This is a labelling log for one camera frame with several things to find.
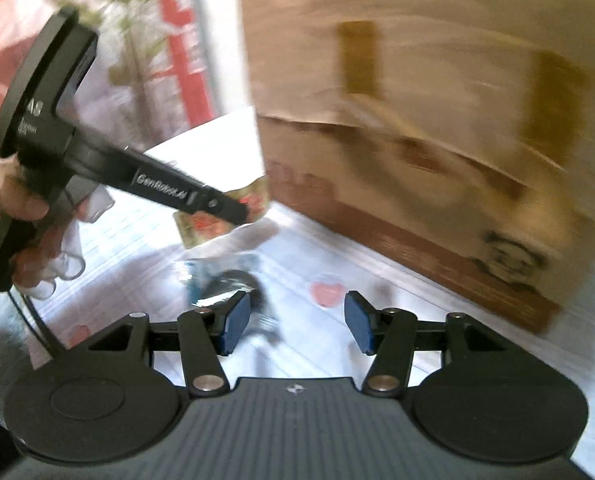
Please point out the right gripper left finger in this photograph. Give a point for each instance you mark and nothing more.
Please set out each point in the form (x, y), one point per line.
(206, 334)

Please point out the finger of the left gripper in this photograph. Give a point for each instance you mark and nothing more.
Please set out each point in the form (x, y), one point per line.
(221, 206)

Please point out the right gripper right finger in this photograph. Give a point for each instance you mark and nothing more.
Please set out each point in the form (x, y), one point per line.
(389, 335)

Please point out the gold snack pack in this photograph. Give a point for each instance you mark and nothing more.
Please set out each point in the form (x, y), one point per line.
(199, 227)

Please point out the dark cookie clear pack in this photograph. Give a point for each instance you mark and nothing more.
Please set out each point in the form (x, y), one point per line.
(211, 281)

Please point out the left hand gloved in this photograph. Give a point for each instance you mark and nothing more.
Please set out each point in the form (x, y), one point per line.
(38, 209)

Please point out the plaid tablecloth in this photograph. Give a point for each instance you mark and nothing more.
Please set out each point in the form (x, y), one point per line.
(297, 412)

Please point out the red white curtain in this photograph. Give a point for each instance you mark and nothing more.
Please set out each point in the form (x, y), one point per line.
(179, 84)

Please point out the green bamboo plant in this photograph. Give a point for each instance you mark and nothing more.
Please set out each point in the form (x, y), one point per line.
(132, 42)

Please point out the cardboard box with plastic liner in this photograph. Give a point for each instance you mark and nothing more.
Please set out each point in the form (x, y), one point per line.
(456, 137)

